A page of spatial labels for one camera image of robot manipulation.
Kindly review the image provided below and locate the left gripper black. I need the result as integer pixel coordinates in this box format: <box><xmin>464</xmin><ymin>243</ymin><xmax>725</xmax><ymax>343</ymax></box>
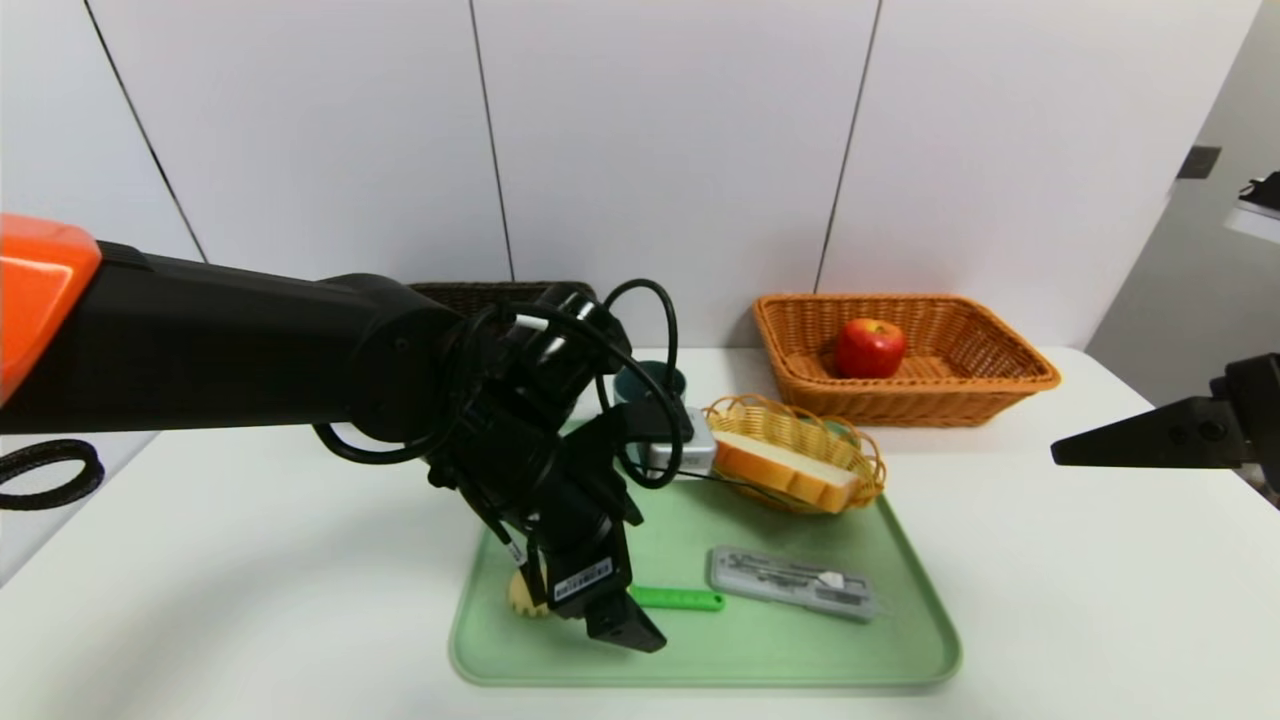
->
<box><xmin>524</xmin><ymin>460</ymin><xmax>668</xmax><ymax>654</ymax></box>

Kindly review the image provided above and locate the small yellow wicker basket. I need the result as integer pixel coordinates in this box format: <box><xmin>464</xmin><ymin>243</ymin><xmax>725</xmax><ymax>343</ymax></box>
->
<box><xmin>700</xmin><ymin>394</ymin><xmax>889</xmax><ymax>517</ymax></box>

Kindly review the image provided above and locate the orange wicker basket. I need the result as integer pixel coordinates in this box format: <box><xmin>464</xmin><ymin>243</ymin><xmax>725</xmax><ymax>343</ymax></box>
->
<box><xmin>753</xmin><ymin>293</ymin><xmax>1063</xmax><ymax>429</ymax></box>

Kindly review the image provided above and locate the thin black zip tie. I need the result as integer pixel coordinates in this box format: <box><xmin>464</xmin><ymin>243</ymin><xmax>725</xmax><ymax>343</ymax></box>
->
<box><xmin>668</xmin><ymin>468</ymin><xmax>801</xmax><ymax>501</ymax></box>

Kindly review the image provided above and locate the slice of white bread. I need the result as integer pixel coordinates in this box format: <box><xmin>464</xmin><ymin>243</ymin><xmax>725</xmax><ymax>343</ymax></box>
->
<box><xmin>712</xmin><ymin>430</ymin><xmax>863</xmax><ymax>514</ymax></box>

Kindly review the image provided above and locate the black corrugated cable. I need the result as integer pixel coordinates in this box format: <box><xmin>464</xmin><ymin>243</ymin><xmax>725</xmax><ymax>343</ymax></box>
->
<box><xmin>0</xmin><ymin>438</ymin><xmax>106</xmax><ymax>511</ymax></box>

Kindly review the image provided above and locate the white board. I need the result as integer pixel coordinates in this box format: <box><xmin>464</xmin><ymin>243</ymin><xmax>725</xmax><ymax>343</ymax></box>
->
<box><xmin>1225</xmin><ymin>200</ymin><xmax>1280</xmax><ymax>246</ymax></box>

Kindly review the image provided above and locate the yellow pasta spoon green handle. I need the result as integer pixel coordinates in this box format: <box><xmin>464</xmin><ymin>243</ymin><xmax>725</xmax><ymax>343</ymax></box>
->
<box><xmin>507</xmin><ymin>570</ymin><xmax>727</xmax><ymax>619</ymax></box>

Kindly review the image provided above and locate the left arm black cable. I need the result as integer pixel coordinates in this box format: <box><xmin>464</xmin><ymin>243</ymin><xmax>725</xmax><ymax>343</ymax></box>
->
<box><xmin>313</xmin><ymin>278</ymin><xmax>701</xmax><ymax>491</ymax></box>

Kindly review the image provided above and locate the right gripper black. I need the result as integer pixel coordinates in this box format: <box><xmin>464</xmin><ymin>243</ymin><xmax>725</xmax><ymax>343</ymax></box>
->
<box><xmin>1050</xmin><ymin>352</ymin><xmax>1280</xmax><ymax>494</ymax></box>

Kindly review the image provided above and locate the dark brown wicker basket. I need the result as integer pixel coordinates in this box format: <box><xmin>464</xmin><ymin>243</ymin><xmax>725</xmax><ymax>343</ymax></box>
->
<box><xmin>410</xmin><ymin>281</ymin><xmax>598</xmax><ymax>321</ymax></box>

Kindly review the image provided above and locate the grey cutlery case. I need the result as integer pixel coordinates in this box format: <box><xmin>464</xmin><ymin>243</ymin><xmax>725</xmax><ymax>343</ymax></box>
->
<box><xmin>708</xmin><ymin>545</ymin><xmax>881</xmax><ymax>623</ymax></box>

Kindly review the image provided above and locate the blue-grey plastic cup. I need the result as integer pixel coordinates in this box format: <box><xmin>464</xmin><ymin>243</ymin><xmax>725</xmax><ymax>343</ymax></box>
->
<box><xmin>612</xmin><ymin>360</ymin><xmax>691</xmax><ymax>479</ymax></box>

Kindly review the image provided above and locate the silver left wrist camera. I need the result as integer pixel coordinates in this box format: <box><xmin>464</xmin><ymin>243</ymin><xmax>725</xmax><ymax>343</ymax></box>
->
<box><xmin>645</xmin><ymin>405</ymin><xmax>718</xmax><ymax>477</ymax></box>

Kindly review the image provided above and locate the red apple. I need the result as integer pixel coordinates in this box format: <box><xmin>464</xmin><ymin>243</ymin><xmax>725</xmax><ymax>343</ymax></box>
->
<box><xmin>835</xmin><ymin>318</ymin><xmax>908</xmax><ymax>380</ymax></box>

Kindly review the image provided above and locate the light green plastic tray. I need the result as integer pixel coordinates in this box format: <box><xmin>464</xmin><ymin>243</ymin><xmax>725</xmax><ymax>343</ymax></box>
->
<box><xmin>450</xmin><ymin>418</ymin><xmax>963</xmax><ymax>689</ymax></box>

